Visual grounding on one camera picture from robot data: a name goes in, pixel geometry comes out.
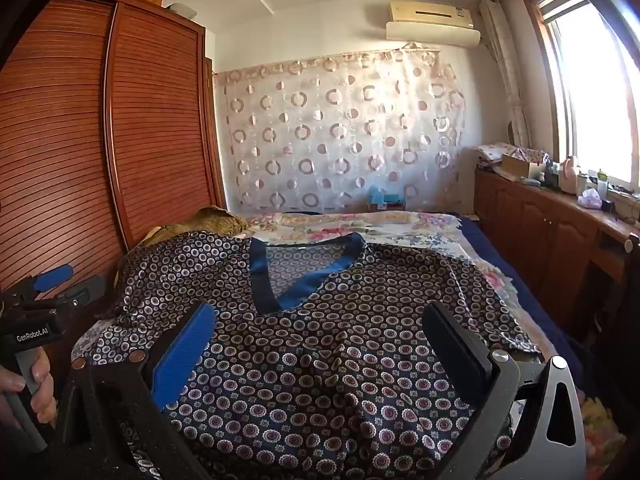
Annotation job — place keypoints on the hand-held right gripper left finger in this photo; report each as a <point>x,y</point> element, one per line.
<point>182,355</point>

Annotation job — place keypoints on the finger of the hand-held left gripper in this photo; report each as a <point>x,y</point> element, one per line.
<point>82,292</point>
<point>52,277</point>

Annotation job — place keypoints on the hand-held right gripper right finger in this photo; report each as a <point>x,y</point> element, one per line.
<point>452,345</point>

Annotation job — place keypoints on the navy patterned satin shirt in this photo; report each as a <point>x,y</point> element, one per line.
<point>325,360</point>

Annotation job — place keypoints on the person's left hand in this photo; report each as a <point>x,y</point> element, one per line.
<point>45,400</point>

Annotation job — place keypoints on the navy blue bed sheet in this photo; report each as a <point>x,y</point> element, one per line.
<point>530,290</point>

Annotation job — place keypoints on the pink floral quilt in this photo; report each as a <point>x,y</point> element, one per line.
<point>410,230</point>

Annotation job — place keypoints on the olive patterned folded blanket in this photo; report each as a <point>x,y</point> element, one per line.
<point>210,220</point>

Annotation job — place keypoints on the wooden sideboard cabinet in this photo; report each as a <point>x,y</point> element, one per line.
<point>540,230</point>

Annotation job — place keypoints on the wooden louvered wardrobe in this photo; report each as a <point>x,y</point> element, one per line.
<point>100,135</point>

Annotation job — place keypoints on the light blue plastic item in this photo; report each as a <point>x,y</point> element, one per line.
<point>382,199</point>

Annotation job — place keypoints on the yellow floral cloth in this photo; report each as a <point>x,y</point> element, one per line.
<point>602,430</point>

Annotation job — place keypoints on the cardboard box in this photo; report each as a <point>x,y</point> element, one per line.
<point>520,166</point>

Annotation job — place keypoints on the folded floral cloth stack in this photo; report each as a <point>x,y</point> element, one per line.
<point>492,154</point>

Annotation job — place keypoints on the pale pink plastic bag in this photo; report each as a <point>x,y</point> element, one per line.
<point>590,199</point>

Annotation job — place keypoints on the pink bottle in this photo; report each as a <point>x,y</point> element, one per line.
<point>569,176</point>

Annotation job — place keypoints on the sheer circle-print curtain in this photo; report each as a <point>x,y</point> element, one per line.
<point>340,135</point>

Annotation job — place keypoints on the beige window curtain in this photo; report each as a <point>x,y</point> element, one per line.
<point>505,70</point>

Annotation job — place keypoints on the wooden framed window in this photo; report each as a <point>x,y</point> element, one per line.
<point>595,85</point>

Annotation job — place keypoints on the white box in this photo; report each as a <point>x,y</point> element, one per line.
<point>181,10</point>

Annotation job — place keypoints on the white air conditioner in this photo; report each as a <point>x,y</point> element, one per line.
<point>432,22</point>

